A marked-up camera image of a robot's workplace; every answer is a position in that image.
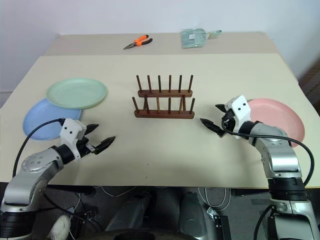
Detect wooden dish rack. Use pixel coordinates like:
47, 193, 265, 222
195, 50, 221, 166
132, 74, 196, 119

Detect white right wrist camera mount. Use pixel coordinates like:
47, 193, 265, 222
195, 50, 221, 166
225, 94, 252, 139

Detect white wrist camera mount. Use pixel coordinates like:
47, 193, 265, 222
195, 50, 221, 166
59, 118, 88, 159
225, 94, 252, 139

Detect pink plate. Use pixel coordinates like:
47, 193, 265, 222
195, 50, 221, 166
246, 98, 306, 149

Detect white shoe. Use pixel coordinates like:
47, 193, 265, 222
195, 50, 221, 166
47, 214, 71, 240

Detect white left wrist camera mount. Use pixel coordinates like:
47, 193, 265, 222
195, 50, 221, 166
59, 118, 88, 159

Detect blue plate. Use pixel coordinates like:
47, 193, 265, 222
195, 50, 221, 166
22, 97, 83, 142

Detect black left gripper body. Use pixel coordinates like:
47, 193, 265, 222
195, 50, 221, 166
75, 136, 98, 158

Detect green plate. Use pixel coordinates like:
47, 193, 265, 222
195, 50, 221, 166
46, 77, 108, 110

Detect orange handled pliers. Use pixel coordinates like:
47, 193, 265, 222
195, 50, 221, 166
122, 34, 154, 51

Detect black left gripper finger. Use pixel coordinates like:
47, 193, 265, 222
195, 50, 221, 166
95, 136, 117, 155
84, 123, 100, 138

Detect green plastic bag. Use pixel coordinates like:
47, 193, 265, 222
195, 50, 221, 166
180, 27, 223, 49

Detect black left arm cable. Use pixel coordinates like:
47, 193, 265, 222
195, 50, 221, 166
12, 118, 65, 179

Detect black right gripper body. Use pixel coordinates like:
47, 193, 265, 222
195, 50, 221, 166
221, 109, 237, 132

